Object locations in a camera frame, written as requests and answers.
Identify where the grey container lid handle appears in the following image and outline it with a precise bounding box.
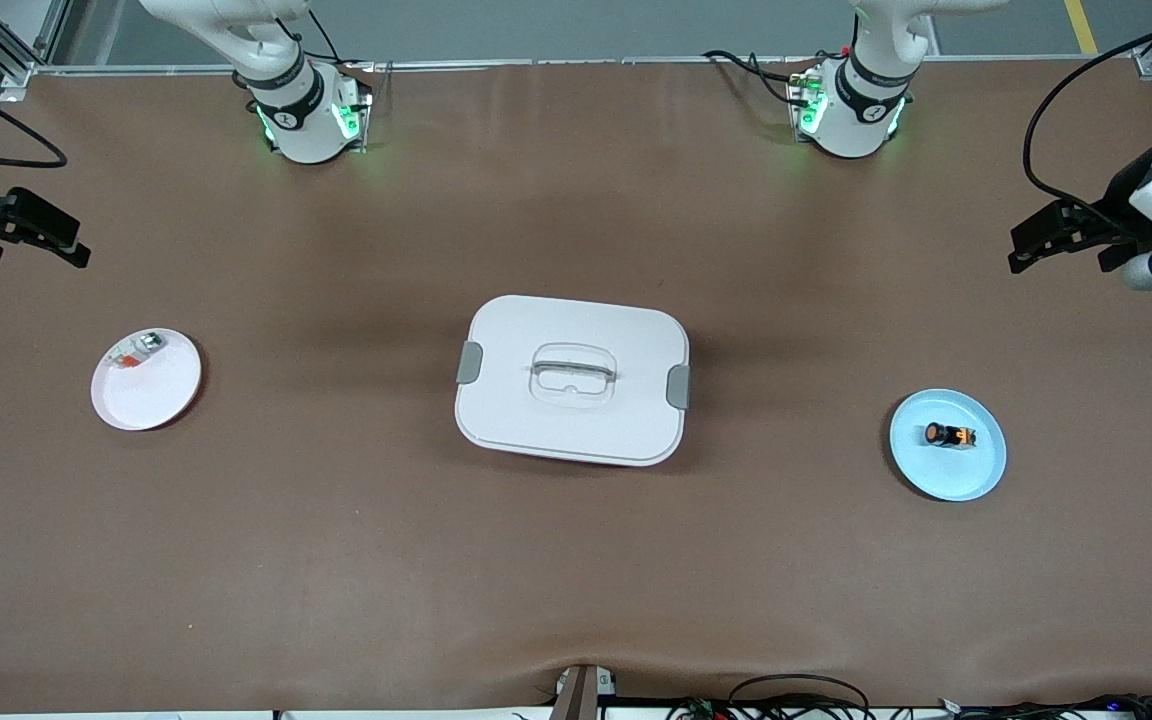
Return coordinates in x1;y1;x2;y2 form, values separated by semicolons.
531;362;617;382

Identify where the black floor cable bundle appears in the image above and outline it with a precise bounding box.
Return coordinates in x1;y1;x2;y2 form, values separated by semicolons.
936;694;1152;720

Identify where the light blue round plate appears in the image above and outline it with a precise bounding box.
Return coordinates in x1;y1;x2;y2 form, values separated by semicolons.
889;388;1007;502

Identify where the pink round plate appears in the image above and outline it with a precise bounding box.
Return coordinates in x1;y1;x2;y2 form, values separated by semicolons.
91;328;203;432

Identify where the front camera mount bracket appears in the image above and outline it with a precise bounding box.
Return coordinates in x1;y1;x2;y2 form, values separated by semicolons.
551;664;619;720

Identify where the looped black floor cable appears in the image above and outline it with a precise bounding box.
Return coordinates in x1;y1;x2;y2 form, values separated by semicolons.
726;674;873;720

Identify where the aluminium table edge rail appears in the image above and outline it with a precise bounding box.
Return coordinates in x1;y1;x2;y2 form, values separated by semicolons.
1;55;1152;79

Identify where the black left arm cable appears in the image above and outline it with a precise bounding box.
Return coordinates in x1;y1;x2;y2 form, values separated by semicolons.
1024;5;1152;236

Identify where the black left base cable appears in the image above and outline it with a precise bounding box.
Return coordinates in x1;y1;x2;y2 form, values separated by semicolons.
703;50;819;103

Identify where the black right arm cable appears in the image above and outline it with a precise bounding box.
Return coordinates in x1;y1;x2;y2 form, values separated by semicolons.
0;65;69;167

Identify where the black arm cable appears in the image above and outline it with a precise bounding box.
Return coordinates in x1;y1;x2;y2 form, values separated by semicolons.
0;65;69;167
1024;5;1152;236

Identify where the white lidded plastic container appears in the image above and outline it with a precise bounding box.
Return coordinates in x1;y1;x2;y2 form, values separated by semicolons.
454;294;691;468

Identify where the small silver orange switch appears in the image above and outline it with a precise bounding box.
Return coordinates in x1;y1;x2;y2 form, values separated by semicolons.
108;333;167;369

